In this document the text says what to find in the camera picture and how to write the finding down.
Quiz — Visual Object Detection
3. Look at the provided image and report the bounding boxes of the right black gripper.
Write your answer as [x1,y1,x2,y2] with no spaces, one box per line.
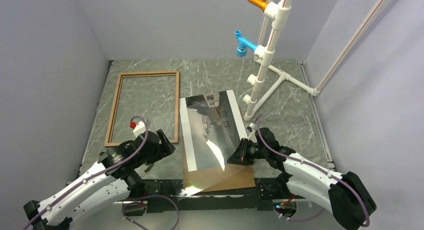
[227,137,269,165]

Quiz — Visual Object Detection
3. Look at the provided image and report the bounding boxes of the clear acrylic sheet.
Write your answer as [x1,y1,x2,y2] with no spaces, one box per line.
[177,135,254,200]

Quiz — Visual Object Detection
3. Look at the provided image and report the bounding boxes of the glossy photo white borders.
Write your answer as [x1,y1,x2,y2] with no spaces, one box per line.
[179,90,248,172]

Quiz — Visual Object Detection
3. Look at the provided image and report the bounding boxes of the brown wooden picture frame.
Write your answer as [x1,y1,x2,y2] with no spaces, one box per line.
[104,70,180,147]

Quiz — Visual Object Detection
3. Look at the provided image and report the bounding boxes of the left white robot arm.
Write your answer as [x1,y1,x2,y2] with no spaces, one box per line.
[23,120,176,230]

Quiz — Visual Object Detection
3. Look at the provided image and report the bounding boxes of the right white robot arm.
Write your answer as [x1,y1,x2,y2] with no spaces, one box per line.
[227,127,377,230]

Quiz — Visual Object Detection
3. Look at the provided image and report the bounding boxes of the brown cardboard backing board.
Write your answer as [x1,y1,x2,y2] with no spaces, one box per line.
[182,163,255,195]

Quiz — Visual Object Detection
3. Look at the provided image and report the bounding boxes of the small claw hammer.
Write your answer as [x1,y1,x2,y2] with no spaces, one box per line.
[143,163,154,173]

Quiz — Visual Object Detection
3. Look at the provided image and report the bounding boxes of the white pvc pipe stand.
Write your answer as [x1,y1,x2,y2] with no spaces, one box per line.
[242,0,390,121]

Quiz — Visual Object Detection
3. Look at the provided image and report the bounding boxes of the blue pipe fitting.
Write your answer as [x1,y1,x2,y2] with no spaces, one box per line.
[234,30,258,57]

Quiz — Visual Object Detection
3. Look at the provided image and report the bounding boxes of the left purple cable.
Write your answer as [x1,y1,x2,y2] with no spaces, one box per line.
[23,115,181,230]

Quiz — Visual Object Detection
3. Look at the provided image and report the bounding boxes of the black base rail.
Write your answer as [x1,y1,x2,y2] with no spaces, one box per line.
[124,177,292,211]

